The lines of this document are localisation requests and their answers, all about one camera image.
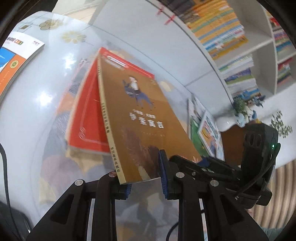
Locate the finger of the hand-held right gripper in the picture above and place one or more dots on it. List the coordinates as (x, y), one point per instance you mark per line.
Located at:
(196, 169)
(204, 161)

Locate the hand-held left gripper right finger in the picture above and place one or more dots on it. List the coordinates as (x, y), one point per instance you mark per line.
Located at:
(163, 176)

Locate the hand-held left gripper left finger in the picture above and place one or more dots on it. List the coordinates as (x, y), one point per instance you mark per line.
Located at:
(128, 191)

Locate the green book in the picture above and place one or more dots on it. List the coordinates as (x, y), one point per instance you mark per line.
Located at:
(194, 133)

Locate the orange brown book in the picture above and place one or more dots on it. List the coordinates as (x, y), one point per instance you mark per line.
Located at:
(138, 127)

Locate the red book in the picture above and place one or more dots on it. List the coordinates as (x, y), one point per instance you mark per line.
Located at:
(90, 115)

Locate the stack of thin books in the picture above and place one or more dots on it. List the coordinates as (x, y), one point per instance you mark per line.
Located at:
(69, 97)

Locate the row of pale books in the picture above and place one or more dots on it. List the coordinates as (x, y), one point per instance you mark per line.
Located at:
(244, 87)

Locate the row of dark blue books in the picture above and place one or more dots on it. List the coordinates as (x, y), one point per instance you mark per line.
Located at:
(240, 76)

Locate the row of colourful books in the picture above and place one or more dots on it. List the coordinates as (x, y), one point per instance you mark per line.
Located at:
(284, 71)
(279, 34)

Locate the row of white blue books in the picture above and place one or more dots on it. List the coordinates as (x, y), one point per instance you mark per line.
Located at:
(235, 64)

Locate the row of orange yellow books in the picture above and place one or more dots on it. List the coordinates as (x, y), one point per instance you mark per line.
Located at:
(215, 20)

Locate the row of black books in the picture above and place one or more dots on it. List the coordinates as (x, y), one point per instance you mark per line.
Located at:
(180, 4)

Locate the brown wooden sideboard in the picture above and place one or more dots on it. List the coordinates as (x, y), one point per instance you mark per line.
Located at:
(231, 148)

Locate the white book with cartoon elder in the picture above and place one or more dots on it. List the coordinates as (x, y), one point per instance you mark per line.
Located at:
(209, 129)

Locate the green yellow plant stems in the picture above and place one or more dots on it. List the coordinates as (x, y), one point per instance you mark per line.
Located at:
(282, 126)

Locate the white ribbed vase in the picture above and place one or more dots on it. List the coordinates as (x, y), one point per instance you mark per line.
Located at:
(225, 122)

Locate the beige striped surface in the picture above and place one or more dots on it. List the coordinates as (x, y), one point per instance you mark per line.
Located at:
(277, 199)

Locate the white thin book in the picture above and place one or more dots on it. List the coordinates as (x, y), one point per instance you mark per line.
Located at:
(198, 107)

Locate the teal cloth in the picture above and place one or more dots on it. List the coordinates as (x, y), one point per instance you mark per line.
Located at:
(275, 234)

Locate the white bookshelf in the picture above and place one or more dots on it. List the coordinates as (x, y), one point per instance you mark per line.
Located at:
(150, 46)

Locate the white orange blue workbook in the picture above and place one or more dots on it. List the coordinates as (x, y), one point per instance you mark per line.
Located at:
(16, 67)

